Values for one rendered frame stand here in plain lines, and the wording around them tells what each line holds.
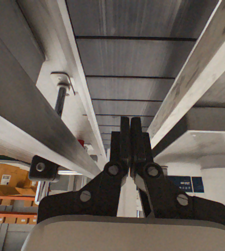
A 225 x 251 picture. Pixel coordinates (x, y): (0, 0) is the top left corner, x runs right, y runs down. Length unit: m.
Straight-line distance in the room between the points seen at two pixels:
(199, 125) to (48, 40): 0.26
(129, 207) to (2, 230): 8.78
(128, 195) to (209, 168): 0.27
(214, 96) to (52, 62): 0.25
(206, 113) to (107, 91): 0.20
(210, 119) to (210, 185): 0.23
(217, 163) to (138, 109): 0.34
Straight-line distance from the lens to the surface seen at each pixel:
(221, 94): 0.29
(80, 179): 0.55
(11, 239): 8.97
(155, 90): 0.16
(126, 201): 0.29
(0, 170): 2.04
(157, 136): 0.18
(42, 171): 0.19
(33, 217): 7.66
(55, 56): 0.21
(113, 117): 0.21
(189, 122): 0.29
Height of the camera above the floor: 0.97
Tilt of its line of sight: 23 degrees down
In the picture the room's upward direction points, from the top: 177 degrees counter-clockwise
